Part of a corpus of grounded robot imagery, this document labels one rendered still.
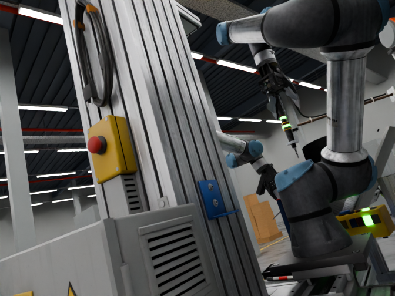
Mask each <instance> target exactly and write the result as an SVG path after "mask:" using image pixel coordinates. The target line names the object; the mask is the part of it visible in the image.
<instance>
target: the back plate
mask: <svg viewBox="0 0 395 296"><path fill-rule="evenodd" d="M394 142H395V127H392V126H386V129H385V131H384V134H383V137H382V139H381V142H380V145H379V148H378V150H377V153H376V155H375V158H374V165H375V166H377V178H380V177H381V175H382V174H383V171H384V168H385V166H386V163H387V161H388V158H389V155H390V153H391V150H392V148H393V146H394ZM377 186H378V182H377V181H376V183H375V185H374V186H373V187H372V188H371V189H370V190H368V191H366V192H364V193H362V194H361V195H360V197H359V200H358V202H357V205H356V208H355V209H354V210H360V209H363V208H368V207H369V206H370V203H371V201H372V199H373V196H374V193H375V191H376V188H377Z"/></svg>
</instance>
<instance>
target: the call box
mask: <svg viewBox="0 0 395 296"><path fill-rule="evenodd" d="M376 207H377V208H375V209H372V210H370V207H368V208H369V210H367V211H361V212H358V213H356V212H355V213H353V214H348V213H347V214H345V215H344V216H339V215H337V216H336V218H337V219H338V220H339V221H343V220H345V221H346V223H347V225H348V227H349V229H346V231H347V232H348V233H349V235H350V236H353V235H357V234H363V233H369V232H371V233H372V234H373V237H374V238H377V237H383V238H388V236H390V235H391V234H392V232H393V231H394V230H395V226H394V223H393V221H392V219H391V217H390V214H389V212H388V210H387V207H386V205H385V204H382V205H378V206H376ZM360 210H362V209H360ZM373 214H378V216H379V219H380V221H381V223H378V224H374V223H373V224H372V225H368V226H367V225H365V226H361V227H355V228H352V227H351V225H350V222H349V219H353V218H355V219H356V218H358V217H364V216H370V215H373ZM370 217H371V216H370Z"/></svg>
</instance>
